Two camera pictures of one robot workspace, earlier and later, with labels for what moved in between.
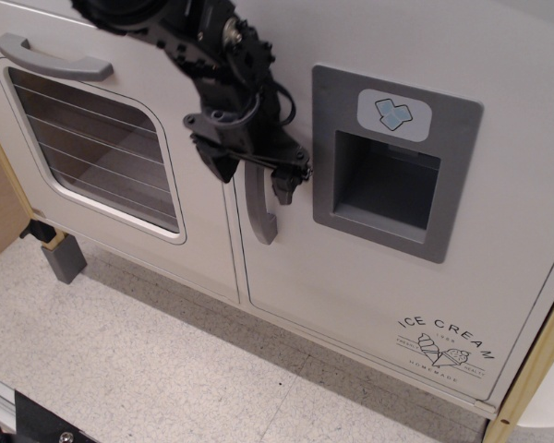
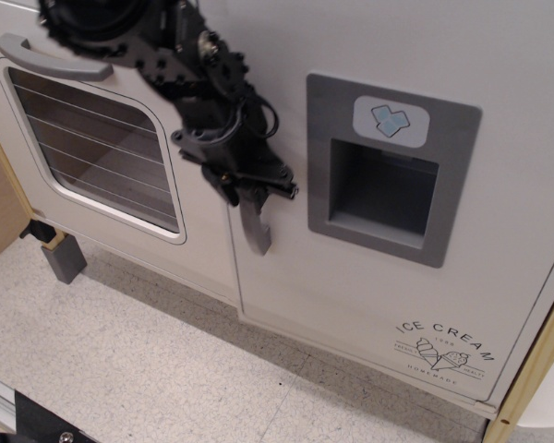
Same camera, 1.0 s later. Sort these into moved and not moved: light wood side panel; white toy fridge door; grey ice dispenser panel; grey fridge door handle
Moved: grey fridge door handle
Not moved: light wood side panel; grey ice dispenser panel; white toy fridge door
